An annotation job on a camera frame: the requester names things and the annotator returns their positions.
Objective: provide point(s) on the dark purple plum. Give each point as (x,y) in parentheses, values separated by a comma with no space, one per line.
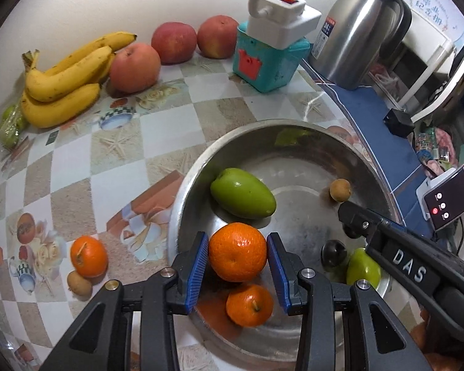
(333,253)

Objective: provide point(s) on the yellow banana bunch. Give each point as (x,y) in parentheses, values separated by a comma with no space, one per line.
(62,81)

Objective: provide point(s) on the stainless steel basin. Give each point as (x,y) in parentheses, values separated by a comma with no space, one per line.
(305,216)

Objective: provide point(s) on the white frame rack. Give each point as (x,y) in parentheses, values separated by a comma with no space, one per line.
(429,69)

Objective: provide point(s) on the white power strip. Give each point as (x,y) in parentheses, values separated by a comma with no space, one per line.
(282,15)

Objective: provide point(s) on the pink plastic bag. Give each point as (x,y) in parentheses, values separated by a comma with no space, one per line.
(382,79)

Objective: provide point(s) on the small mandarin orange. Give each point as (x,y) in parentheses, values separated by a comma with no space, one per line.
(88,256)
(249,304)

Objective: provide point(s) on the brown kiwi on table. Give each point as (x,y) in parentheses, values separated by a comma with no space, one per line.
(79,284)

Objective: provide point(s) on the smartphone with lit screen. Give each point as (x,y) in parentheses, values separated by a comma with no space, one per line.
(452,201)

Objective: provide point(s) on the round brown longan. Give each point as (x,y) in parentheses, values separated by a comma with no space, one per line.
(340,190)

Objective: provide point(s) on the black power adapter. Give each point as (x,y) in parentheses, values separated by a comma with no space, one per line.
(399,121)

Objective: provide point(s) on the large mandarin orange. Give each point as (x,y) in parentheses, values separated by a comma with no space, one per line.
(238,251)

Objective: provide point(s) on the colourful printed packet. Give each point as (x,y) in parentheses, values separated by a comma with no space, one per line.
(425,145)

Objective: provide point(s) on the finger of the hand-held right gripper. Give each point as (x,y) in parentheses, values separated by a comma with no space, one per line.
(357,218)

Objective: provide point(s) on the pale pink apple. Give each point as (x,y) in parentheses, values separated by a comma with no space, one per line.
(135,68)

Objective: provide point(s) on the small green jujube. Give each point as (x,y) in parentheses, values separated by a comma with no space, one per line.
(363,272)

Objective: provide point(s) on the checkered printed tablecloth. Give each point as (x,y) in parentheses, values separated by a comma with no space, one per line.
(81,177)

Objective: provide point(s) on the teal plastic toy box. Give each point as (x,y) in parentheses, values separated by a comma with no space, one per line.
(266,65)

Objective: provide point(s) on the red apple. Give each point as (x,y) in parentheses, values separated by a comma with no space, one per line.
(174,42)
(217,36)

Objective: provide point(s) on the stainless steel kettle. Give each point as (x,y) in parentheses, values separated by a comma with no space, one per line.
(355,34)

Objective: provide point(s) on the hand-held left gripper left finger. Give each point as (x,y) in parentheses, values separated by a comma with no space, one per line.
(197,266)

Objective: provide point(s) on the clear bag of green fruit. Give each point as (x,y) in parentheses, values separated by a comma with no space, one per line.
(9,129)

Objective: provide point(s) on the large green jujube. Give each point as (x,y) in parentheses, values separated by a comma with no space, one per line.
(243,193)

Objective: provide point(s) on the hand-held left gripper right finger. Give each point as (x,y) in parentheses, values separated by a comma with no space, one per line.
(278,266)

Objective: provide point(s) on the white printed wall card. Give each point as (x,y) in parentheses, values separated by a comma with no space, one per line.
(433,4)

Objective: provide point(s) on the white phone stand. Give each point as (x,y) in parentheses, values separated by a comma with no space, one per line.
(437,181)

